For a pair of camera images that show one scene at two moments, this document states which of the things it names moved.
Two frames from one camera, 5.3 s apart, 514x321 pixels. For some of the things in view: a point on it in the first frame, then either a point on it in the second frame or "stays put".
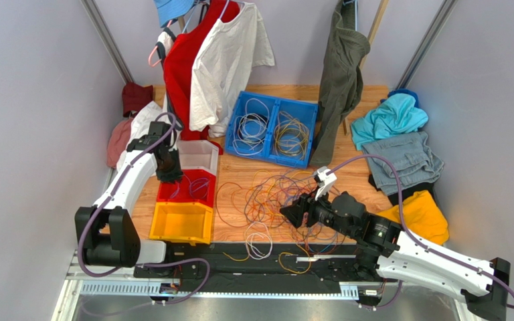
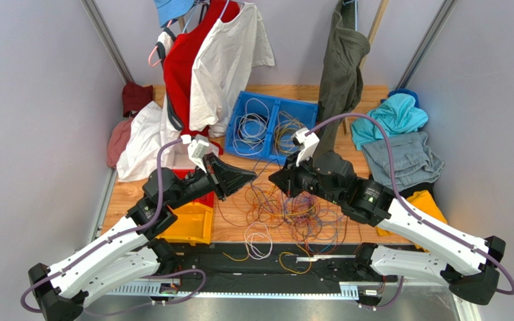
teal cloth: [398, 114] stays put
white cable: [250, 128] stays put
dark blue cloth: [408, 91] stays put
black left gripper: [176, 174] → [223, 178]
